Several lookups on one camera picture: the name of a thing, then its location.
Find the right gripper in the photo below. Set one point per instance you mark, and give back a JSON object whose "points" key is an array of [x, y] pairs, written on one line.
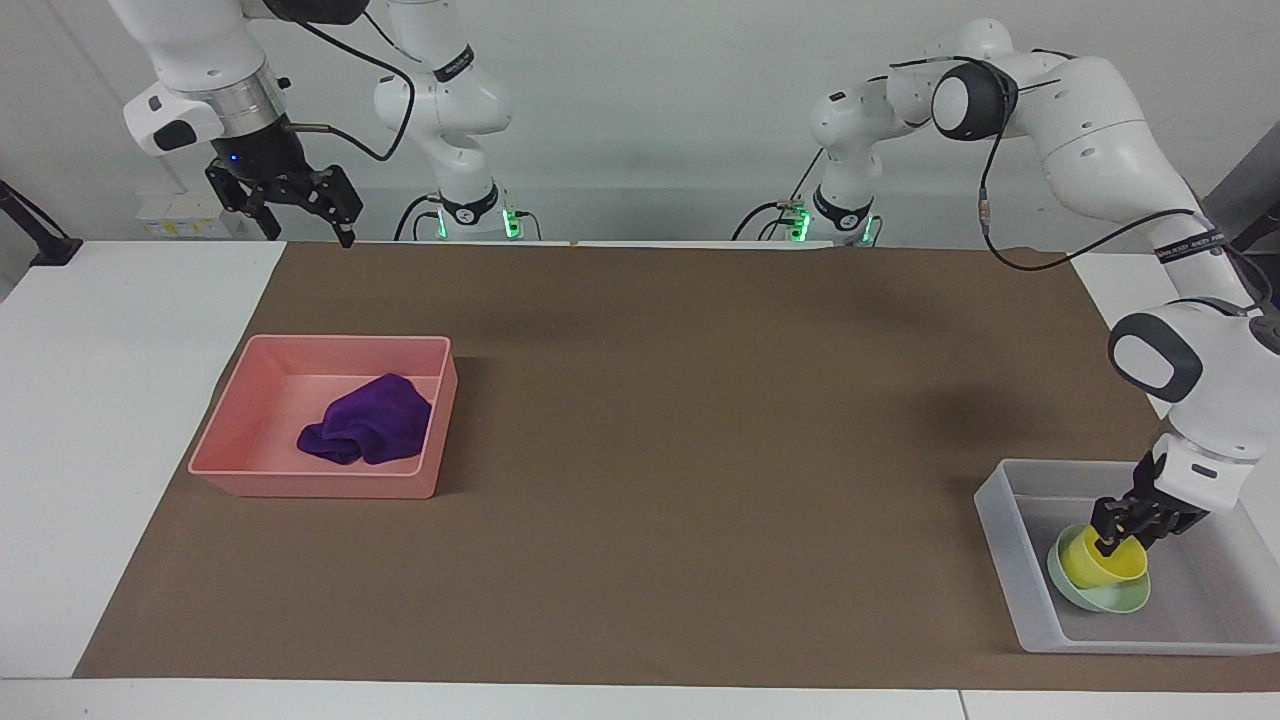
{"points": [[262, 152]]}

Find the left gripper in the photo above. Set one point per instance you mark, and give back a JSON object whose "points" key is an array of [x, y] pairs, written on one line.
{"points": [[1182, 522]]}

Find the yellow bowl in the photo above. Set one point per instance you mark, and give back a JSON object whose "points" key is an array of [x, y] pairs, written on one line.
{"points": [[1095, 570]]}

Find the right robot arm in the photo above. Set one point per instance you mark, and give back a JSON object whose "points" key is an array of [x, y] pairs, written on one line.
{"points": [[200, 50]]}

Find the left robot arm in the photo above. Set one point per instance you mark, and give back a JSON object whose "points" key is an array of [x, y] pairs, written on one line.
{"points": [[1100, 130]]}

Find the translucent white plastic box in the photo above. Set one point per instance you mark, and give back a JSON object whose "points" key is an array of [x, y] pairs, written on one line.
{"points": [[1210, 600]]}

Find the pink plastic box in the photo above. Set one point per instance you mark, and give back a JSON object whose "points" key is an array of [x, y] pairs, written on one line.
{"points": [[240, 470]]}

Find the light green bowl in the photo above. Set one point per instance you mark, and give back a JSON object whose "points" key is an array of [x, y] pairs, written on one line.
{"points": [[1085, 600]]}

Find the purple cloth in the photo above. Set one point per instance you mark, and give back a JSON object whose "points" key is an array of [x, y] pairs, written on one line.
{"points": [[375, 425]]}

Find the black stand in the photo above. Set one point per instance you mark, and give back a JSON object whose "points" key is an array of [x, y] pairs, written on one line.
{"points": [[40, 235]]}

